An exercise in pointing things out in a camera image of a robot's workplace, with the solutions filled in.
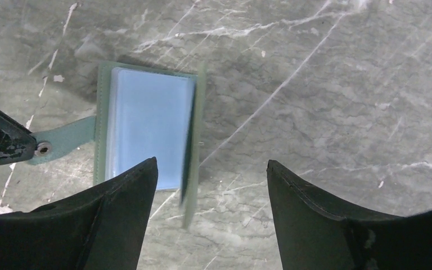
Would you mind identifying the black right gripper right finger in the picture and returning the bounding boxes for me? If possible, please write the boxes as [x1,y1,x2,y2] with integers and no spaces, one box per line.
[267,160,432,269]

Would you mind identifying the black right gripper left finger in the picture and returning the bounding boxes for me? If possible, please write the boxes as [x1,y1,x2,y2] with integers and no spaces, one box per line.
[0,157,158,269]

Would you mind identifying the mint green card holder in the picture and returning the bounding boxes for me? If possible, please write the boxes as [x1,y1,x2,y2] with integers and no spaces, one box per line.
[30,61,207,229]

